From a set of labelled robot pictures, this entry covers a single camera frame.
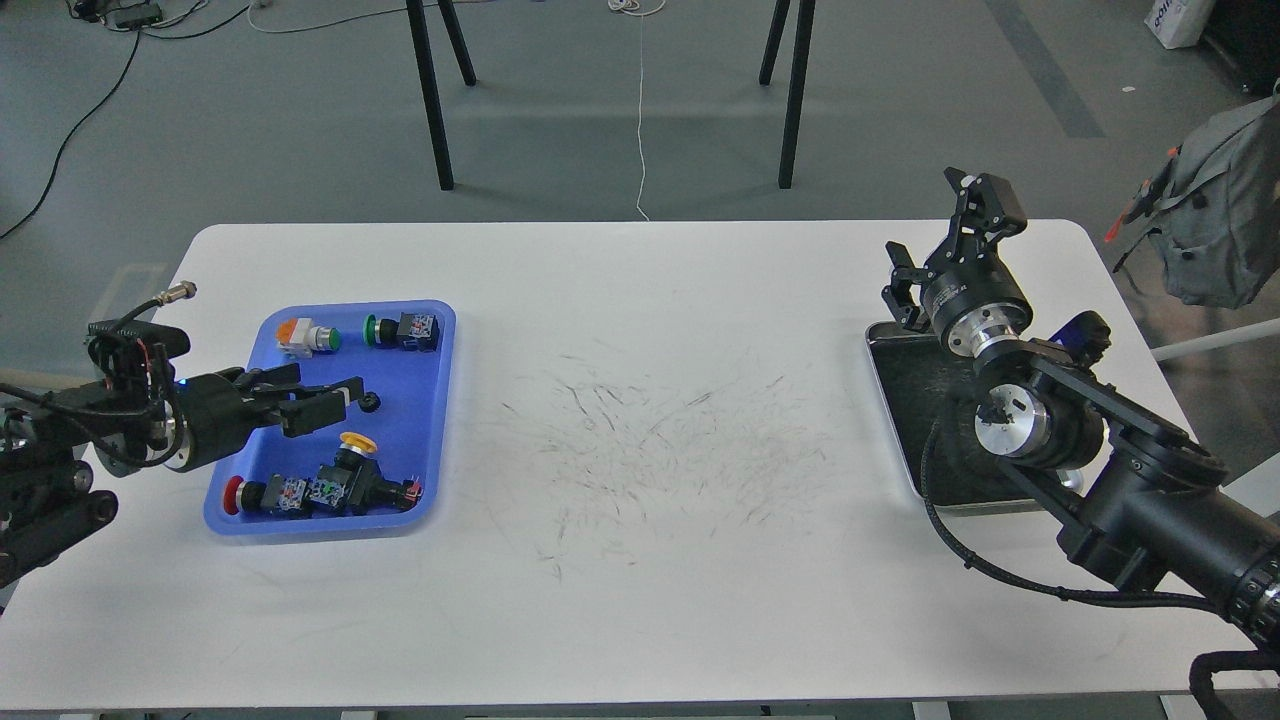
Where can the green push button switch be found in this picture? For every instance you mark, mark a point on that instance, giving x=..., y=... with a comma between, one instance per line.
x=419, y=332

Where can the black right stand legs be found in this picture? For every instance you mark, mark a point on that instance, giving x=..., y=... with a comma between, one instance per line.
x=796, y=82

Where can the red push button switch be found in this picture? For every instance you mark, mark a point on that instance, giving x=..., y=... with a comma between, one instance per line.
x=279, y=496

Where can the black left stand legs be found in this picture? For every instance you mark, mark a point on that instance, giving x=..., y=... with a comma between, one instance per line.
x=425, y=68

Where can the blue plastic tray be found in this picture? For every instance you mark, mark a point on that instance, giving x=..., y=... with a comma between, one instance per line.
x=408, y=427

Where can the small black gear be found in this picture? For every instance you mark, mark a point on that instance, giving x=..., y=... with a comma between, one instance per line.
x=370, y=402

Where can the grey backpack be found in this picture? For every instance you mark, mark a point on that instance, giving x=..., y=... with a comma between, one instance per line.
x=1211, y=210

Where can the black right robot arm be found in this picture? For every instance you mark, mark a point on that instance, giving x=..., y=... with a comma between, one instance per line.
x=1139, y=503

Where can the black stand legs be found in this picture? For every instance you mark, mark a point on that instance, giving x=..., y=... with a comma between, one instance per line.
x=796, y=82
x=425, y=68

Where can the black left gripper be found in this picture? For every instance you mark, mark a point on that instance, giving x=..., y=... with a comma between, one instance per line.
x=220, y=411

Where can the orange white push button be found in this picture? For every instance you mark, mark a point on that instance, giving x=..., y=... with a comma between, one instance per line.
x=301, y=336

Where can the yellow push button switch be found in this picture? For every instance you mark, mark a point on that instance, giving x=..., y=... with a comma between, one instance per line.
x=354, y=484

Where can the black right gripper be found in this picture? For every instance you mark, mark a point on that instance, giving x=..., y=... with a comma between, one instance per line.
x=969, y=302

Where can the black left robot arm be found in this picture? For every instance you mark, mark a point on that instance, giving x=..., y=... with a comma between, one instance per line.
x=138, y=414

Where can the silver metal tray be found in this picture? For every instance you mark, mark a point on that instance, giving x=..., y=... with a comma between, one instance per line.
x=951, y=433

